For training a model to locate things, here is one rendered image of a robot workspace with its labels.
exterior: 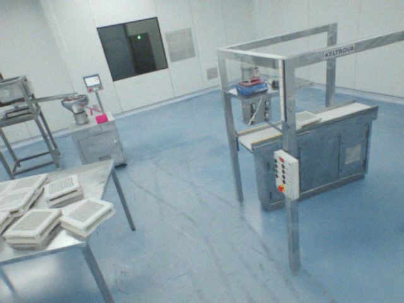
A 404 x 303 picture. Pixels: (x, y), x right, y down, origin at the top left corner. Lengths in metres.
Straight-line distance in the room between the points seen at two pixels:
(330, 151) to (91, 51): 5.42
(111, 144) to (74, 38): 3.19
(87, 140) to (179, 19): 4.15
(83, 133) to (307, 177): 2.97
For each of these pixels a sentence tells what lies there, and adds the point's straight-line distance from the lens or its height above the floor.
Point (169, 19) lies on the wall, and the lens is 7.27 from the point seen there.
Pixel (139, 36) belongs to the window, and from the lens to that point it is 7.06.
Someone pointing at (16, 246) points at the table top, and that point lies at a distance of 2.13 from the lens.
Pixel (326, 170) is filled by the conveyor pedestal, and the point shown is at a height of 0.28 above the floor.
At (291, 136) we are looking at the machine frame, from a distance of 1.72.
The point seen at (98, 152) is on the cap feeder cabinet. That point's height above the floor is 0.36.
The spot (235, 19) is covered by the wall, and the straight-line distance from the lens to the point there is 8.01.
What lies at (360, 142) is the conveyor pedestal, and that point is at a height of 0.46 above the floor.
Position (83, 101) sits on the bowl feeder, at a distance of 4.32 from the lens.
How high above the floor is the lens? 1.90
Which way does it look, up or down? 25 degrees down
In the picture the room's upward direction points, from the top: 11 degrees counter-clockwise
